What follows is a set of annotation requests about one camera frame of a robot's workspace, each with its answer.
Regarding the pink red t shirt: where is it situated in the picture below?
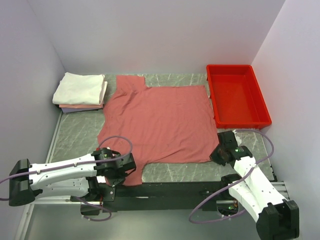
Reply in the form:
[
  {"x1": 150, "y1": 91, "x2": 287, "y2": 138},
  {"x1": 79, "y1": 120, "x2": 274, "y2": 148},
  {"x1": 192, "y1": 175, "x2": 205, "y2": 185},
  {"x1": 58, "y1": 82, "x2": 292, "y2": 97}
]
[{"x1": 97, "y1": 75, "x2": 219, "y2": 186}]

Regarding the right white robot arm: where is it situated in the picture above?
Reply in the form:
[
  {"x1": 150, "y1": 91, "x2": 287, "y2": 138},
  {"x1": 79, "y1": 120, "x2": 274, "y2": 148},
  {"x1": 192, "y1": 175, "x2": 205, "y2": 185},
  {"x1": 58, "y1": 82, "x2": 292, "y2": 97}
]
[{"x1": 210, "y1": 130, "x2": 300, "y2": 240}]

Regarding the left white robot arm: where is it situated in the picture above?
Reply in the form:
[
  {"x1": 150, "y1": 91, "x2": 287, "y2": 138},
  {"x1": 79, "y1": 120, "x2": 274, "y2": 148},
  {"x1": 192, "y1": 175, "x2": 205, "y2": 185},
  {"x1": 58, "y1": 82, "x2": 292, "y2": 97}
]
[{"x1": 8, "y1": 148, "x2": 137, "y2": 207}]

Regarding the red plastic bin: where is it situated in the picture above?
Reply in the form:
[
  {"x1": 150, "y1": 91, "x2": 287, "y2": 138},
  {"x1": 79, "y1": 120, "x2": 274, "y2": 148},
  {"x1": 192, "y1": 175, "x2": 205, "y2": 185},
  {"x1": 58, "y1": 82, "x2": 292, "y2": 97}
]
[{"x1": 206, "y1": 64, "x2": 272, "y2": 129}]

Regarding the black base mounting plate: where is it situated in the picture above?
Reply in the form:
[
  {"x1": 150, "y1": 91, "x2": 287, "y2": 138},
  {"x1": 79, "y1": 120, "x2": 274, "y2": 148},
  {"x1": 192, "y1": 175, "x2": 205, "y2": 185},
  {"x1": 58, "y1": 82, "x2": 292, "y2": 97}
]
[{"x1": 69, "y1": 174, "x2": 248, "y2": 213}]

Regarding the white folded t shirt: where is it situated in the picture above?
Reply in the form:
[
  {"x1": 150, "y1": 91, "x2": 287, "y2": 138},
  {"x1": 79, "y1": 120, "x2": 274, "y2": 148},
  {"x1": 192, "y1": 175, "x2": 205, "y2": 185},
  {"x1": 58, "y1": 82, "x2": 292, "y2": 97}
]
[{"x1": 52, "y1": 72, "x2": 108, "y2": 105}]

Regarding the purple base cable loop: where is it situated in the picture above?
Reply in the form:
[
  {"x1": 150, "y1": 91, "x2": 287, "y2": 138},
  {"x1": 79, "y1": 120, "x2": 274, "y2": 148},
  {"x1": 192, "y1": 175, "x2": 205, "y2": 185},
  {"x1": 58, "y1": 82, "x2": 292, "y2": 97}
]
[{"x1": 74, "y1": 196, "x2": 113, "y2": 222}]

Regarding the aluminium frame rail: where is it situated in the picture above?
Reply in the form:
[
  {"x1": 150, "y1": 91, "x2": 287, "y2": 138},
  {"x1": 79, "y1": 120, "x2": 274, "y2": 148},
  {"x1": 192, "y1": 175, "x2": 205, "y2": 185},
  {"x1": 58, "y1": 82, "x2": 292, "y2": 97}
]
[{"x1": 32, "y1": 181, "x2": 290, "y2": 205}]

